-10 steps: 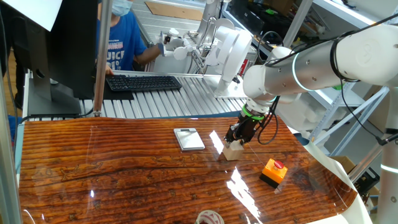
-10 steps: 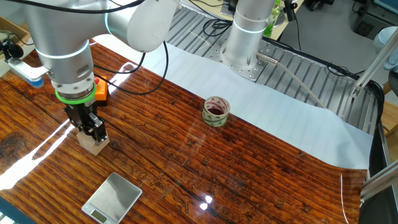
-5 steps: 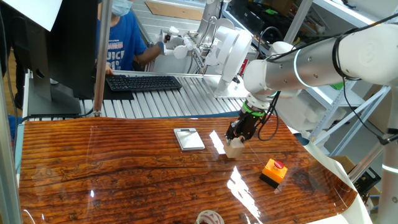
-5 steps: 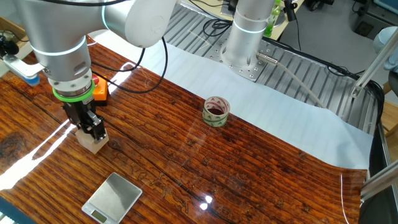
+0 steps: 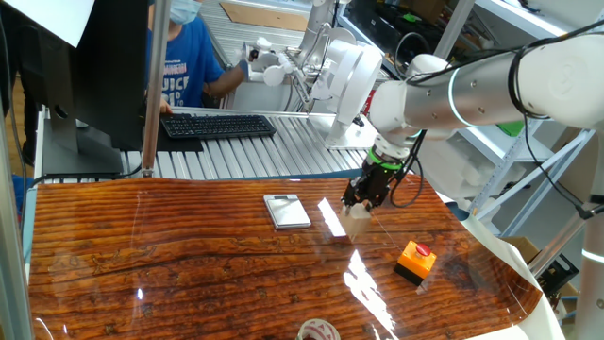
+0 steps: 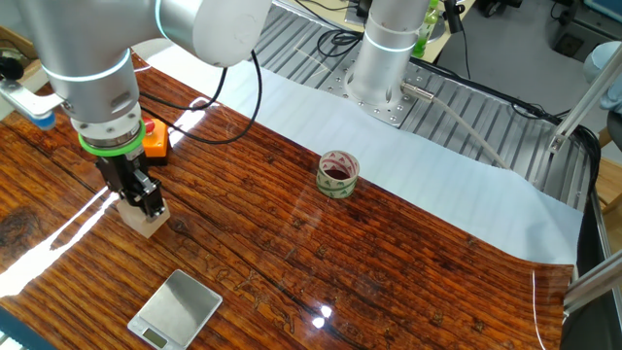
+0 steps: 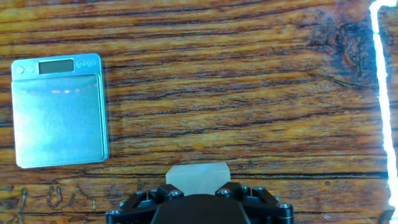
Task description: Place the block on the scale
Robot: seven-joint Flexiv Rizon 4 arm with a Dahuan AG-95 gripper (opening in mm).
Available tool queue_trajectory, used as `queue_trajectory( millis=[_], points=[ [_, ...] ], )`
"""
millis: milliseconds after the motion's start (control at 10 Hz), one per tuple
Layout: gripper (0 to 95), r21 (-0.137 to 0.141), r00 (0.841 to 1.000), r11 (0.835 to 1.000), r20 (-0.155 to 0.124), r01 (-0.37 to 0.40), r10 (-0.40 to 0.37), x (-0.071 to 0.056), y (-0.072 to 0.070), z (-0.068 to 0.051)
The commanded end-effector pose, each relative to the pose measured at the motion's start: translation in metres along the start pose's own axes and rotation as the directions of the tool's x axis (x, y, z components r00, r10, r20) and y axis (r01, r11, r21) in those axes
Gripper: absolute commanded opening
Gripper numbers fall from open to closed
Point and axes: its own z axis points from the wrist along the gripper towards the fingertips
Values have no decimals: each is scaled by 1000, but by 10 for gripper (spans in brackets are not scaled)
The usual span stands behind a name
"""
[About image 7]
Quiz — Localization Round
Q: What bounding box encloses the wood grain vinyl mat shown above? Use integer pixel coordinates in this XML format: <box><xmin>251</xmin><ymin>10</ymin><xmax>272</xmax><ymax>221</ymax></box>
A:
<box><xmin>0</xmin><ymin>0</ymin><xmax>398</xmax><ymax>224</ymax></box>

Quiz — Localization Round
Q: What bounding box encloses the silver digital pocket scale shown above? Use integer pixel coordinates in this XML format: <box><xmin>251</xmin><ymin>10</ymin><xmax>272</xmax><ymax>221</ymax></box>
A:
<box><xmin>11</xmin><ymin>52</ymin><xmax>109</xmax><ymax>169</ymax></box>

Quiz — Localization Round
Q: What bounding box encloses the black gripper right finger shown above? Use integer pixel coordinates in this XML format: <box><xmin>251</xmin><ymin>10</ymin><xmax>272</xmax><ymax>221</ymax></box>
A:
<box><xmin>216</xmin><ymin>182</ymin><xmax>294</xmax><ymax>224</ymax></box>

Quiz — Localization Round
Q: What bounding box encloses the light wooden block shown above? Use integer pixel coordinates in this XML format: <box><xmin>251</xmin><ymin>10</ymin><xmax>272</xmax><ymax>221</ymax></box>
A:
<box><xmin>165</xmin><ymin>162</ymin><xmax>231</xmax><ymax>197</ymax></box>

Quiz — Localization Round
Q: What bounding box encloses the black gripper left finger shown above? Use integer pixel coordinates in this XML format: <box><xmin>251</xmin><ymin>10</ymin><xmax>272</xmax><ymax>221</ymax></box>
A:
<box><xmin>105</xmin><ymin>183</ymin><xmax>185</xmax><ymax>224</ymax></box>

